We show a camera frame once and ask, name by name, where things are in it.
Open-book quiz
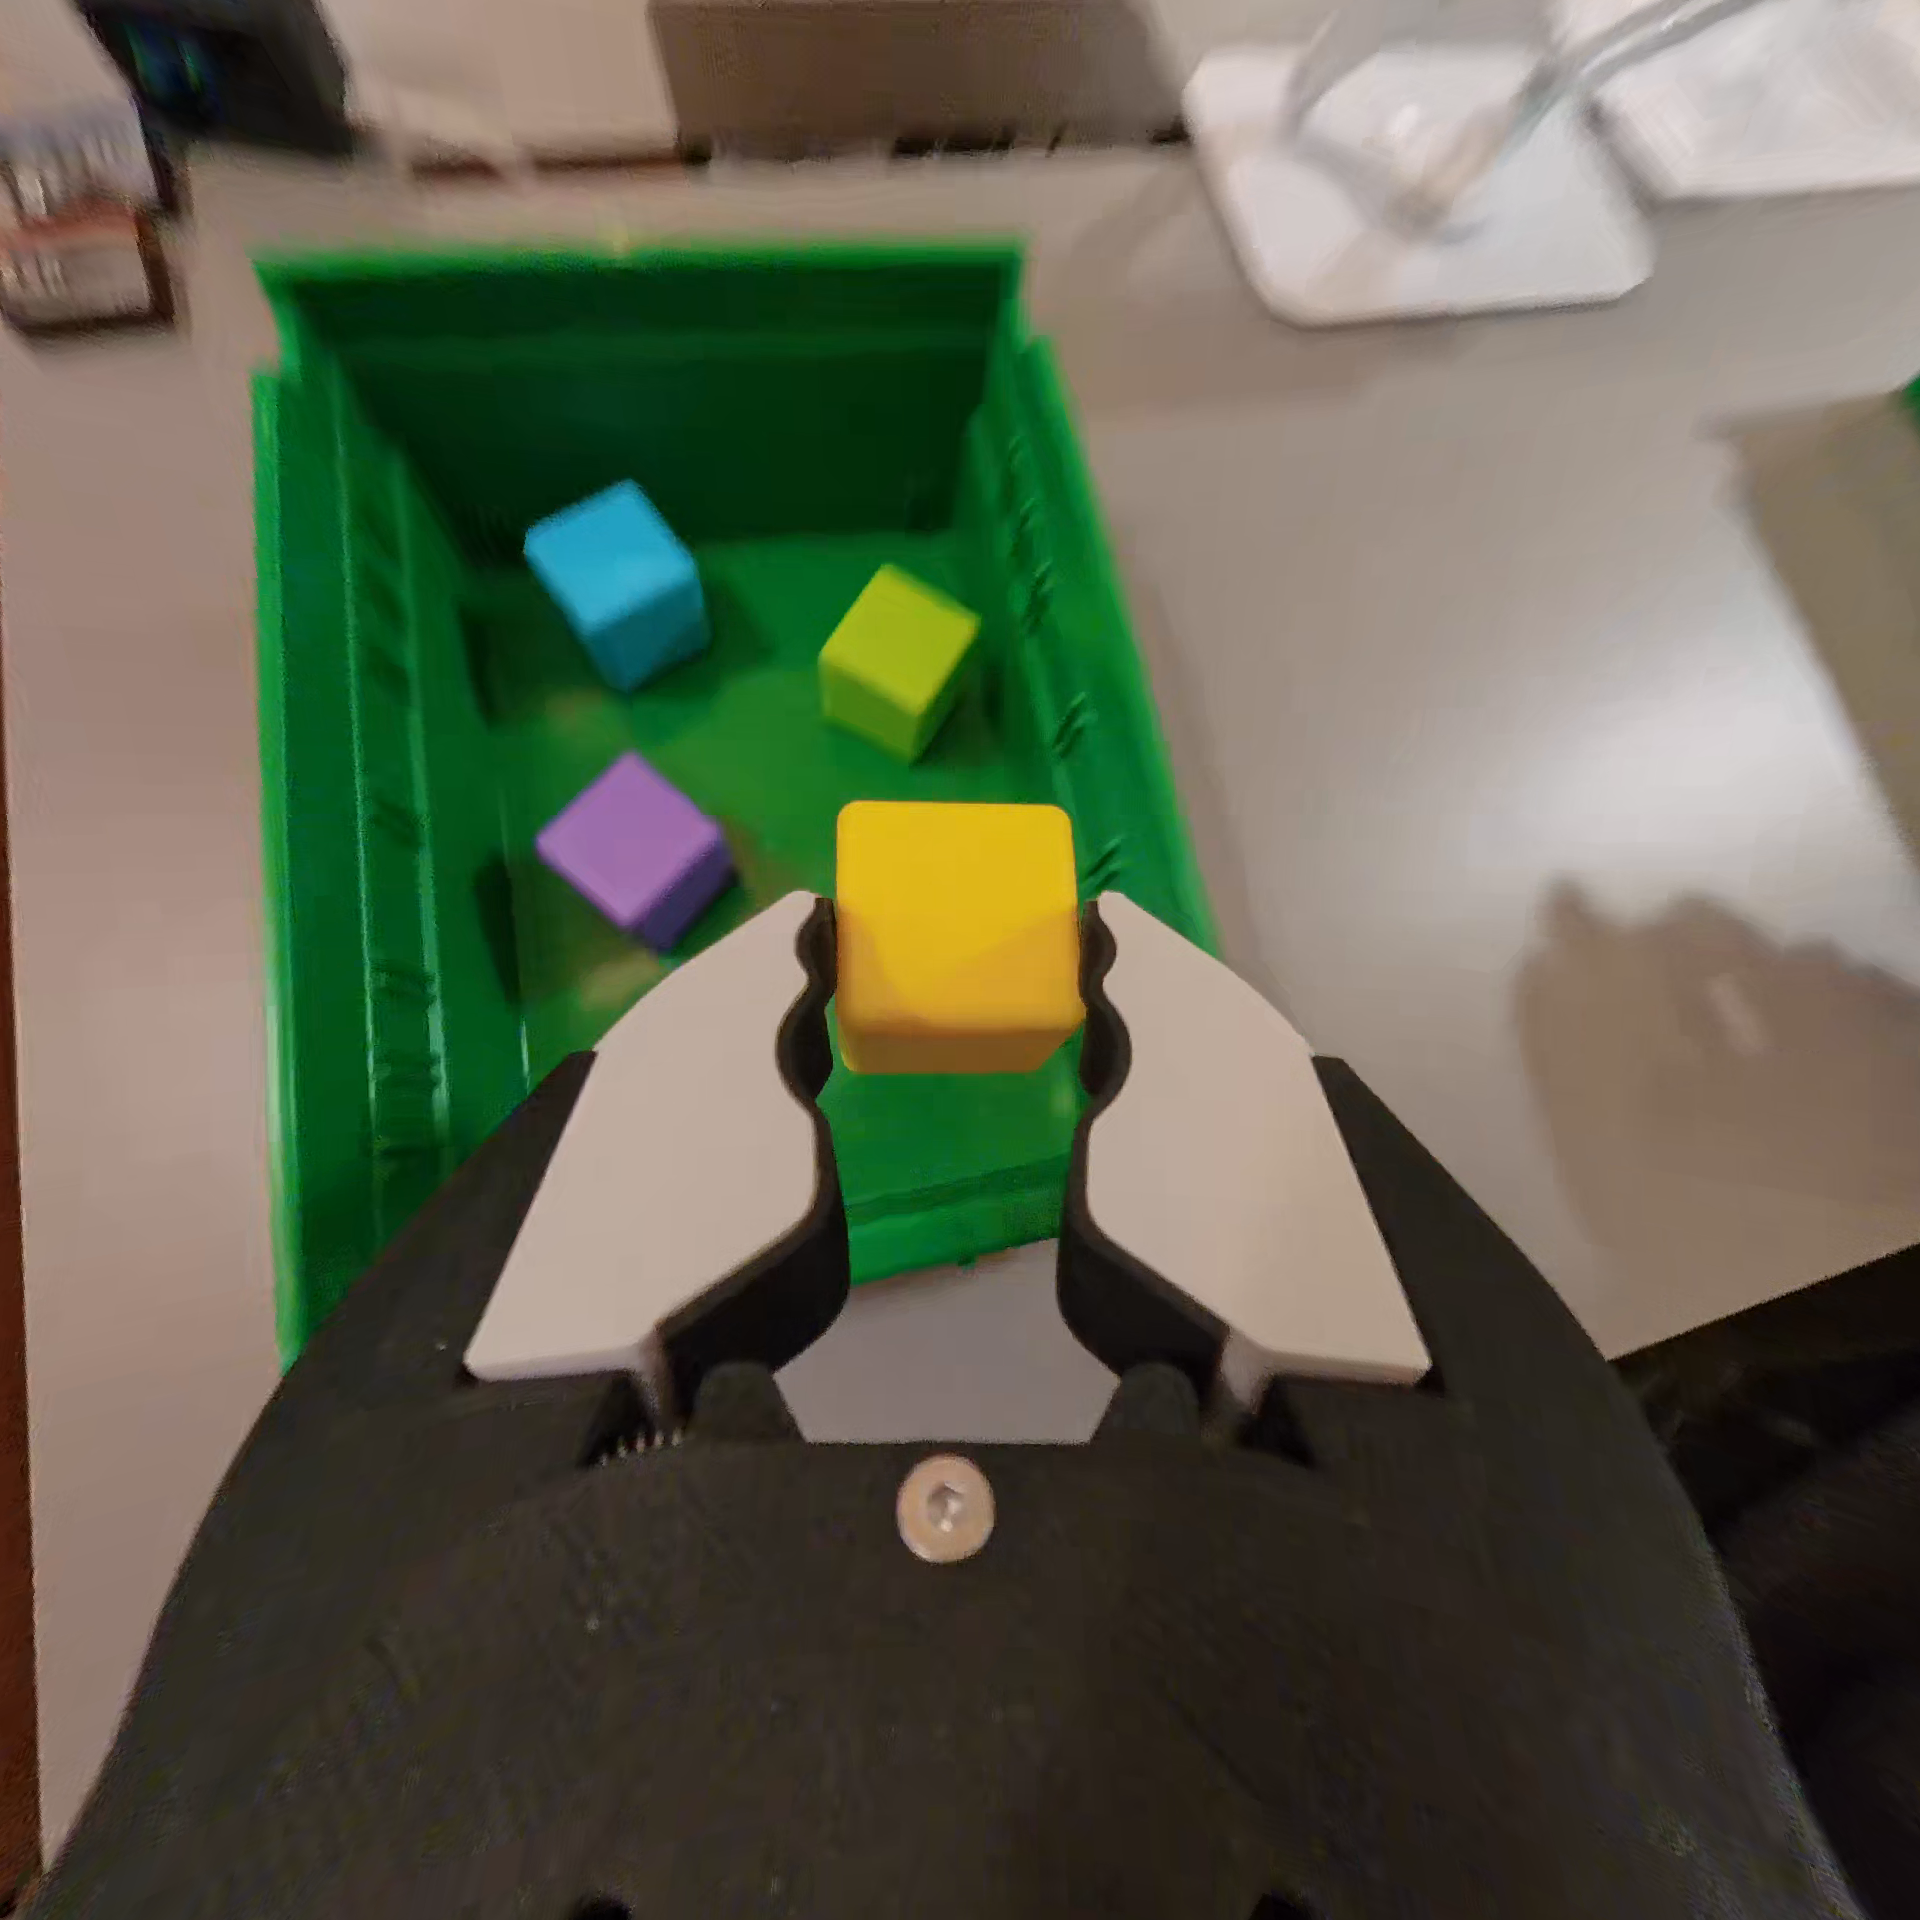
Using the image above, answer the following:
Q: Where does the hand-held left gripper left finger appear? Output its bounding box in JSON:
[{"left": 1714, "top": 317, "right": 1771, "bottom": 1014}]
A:
[{"left": 460, "top": 890, "right": 856, "bottom": 1432}]

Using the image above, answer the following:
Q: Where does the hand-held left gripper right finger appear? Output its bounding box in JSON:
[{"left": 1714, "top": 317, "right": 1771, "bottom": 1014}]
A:
[{"left": 1059, "top": 890, "right": 1436, "bottom": 1424}]

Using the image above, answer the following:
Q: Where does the purple cube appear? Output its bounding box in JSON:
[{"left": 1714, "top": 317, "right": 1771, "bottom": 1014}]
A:
[{"left": 530, "top": 751, "right": 738, "bottom": 952}]

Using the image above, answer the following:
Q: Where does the yellow cube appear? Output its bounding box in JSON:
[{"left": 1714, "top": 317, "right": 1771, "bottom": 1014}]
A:
[{"left": 837, "top": 800, "right": 1084, "bottom": 1076}]

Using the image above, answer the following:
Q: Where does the green plastic bin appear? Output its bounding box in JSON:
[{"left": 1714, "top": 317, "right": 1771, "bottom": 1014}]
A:
[{"left": 244, "top": 241, "right": 1217, "bottom": 1377}]

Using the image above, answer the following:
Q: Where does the lime green cube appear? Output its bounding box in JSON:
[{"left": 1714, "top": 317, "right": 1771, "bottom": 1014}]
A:
[{"left": 818, "top": 559, "right": 982, "bottom": 767}]

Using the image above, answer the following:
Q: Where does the blue cube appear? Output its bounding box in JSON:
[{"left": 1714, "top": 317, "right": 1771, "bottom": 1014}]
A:
[{"left": 521, "top": 480, "right": 708, "bottom": 692}]

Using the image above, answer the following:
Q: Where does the white document stand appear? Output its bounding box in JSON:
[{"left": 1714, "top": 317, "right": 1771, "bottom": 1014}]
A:
[{"left": 1178, "top": 0, "right": 1723, "bottom": 329}]

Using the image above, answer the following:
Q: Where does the laminated paper sheet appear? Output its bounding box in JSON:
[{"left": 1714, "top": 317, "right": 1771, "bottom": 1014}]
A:
[{"left": 1565, "top": 0, "right": 1920, "bottom": 205}]

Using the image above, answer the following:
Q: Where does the dark desk cable flap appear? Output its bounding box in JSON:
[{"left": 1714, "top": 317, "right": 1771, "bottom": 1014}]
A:
[{"left": 643, "top": 0, "right": 1184, "bottom": 157}]

